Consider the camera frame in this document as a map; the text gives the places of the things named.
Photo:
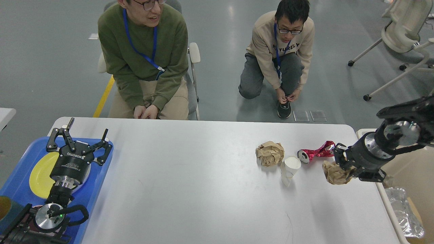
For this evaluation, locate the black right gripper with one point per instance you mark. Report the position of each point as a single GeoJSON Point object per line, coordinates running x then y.
{"type": "Point", "coordinates": [366, 156]}

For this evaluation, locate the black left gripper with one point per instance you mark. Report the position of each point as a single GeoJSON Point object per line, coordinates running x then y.
{"type": "Point", "coordinates": [72, 166]}

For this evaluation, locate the brown paper wad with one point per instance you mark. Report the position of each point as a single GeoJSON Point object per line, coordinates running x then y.
{"type": "Point", "coordinates": [335, 174]}

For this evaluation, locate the yellow plate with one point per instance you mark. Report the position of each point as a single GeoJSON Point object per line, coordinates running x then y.
{"type": "Point", "coordinates": [39, 180]}

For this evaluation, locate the white paper cup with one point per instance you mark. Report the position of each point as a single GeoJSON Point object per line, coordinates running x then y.
{"type": "Point", "coordinates": [289, 168]}

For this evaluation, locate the aluminium foil tray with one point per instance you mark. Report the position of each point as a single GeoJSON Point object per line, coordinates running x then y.
{"type": "Point", "coordinates": [398, 199]}

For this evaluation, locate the dark teal mug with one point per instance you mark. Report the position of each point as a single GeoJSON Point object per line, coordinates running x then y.
{"type": "Point", "coordinates": [9, 210]}

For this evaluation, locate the aluminium foil sheet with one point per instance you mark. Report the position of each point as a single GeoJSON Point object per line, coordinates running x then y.
{"type": "Point", "coordinates": [388, 181]}

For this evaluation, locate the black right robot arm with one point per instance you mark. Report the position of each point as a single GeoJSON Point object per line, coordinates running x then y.
{"type": "Point", "coordinates": [406, 127]}

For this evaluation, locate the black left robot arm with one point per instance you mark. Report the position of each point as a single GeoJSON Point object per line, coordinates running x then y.
{"type": "Point", "coordinates": [51, 193]}

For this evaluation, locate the beige plastic bin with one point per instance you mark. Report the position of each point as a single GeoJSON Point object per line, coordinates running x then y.
{"type": "Point", "coordinates": [414, 172]}

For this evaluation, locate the crushed red can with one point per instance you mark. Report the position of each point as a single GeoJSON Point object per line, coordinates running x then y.
{"type": "Point", "coordinates": [326, 150]}

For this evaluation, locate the floor outlet plate right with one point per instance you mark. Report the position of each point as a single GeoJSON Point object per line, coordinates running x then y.
{"type": "Point", "coordinates": [318, 115]}

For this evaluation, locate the floor outlet plate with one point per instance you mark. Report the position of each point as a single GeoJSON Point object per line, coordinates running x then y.
{"type": "Point", "coordinates": [301, 116]}
{"type": "Point", "coordinates": [318, 115]}

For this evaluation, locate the blue plastic tray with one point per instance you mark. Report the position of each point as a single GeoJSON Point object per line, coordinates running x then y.
{"type": "Point", "coordinates": [17, 186]}

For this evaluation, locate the floor outlet plate left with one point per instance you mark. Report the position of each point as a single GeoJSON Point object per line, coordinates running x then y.
{"type": "Point", "coordinates": [301, 116]}

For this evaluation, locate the white side table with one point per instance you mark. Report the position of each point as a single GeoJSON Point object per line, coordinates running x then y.
{"type": "Point", "coordinates": [6, 114]}

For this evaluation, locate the crumpled brown paper ball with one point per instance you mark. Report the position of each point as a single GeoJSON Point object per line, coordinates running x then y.
{"type": "Point", "coordinates": [270, 153]}

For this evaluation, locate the person in khaki trousers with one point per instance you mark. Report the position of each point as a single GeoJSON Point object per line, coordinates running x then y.
{"type": "Point", "coordinates": [145, 44]}

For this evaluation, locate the person in beige sweatshirt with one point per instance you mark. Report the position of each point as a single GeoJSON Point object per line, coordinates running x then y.
{"type": "Point", "coordinates": [280, 52]}

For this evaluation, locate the white office chair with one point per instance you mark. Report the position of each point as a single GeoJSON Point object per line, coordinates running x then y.
{"type": "Point", "coordinates": [401, 38]}

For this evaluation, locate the grey office chair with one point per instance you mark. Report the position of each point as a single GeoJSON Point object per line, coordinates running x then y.
{"type": "Point", "coordinates": [191, 81]}

